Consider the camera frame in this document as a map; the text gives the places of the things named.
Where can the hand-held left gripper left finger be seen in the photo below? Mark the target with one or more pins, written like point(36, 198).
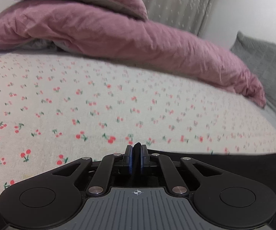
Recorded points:
point(129, 159)

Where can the cherry print bed sheet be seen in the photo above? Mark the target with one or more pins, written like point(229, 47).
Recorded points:
point(104, 95)

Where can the pink duvet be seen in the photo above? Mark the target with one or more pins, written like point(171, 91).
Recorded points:
point(128, 36)

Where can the grey star print curtain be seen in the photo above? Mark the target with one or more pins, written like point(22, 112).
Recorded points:
point(176, 2)

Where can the grey cloth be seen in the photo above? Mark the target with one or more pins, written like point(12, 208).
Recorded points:
point(40, 44)

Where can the black pants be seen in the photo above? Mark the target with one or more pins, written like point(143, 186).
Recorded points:
point(243, 159)

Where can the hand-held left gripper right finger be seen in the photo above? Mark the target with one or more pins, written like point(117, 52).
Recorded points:
point(143, 159)

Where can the grey quilted cushion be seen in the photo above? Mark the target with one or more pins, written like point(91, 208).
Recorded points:
point(267, 62)

